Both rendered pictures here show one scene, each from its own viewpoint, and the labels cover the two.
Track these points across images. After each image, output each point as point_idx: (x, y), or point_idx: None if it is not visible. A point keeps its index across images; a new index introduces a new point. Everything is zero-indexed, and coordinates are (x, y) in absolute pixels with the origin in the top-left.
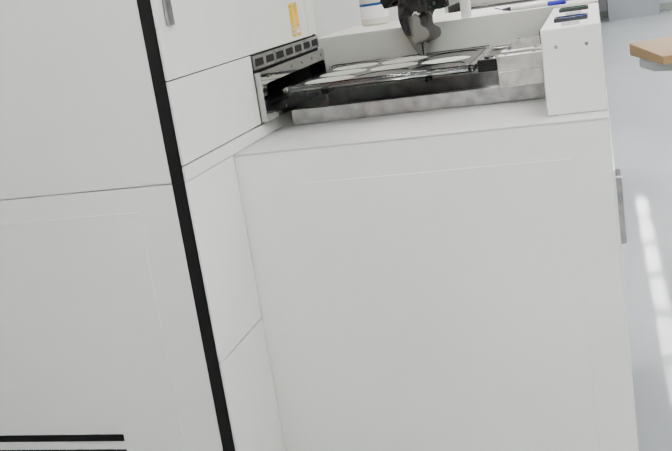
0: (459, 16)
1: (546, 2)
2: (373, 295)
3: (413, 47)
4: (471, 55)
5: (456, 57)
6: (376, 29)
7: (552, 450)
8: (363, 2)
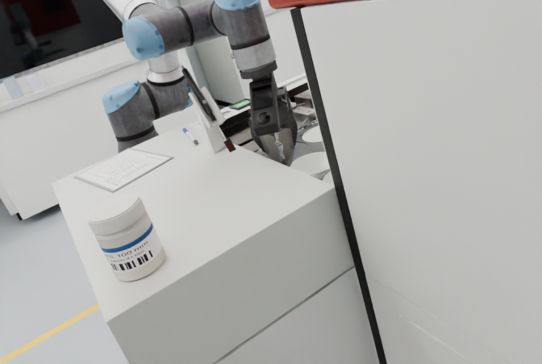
0: (192, 168)
1: (189, 131)
2: None
3: (293, 158)
4: (303, 132)
5: (310, 135)
6: (268, 175)
7: None
8: (148, 222)
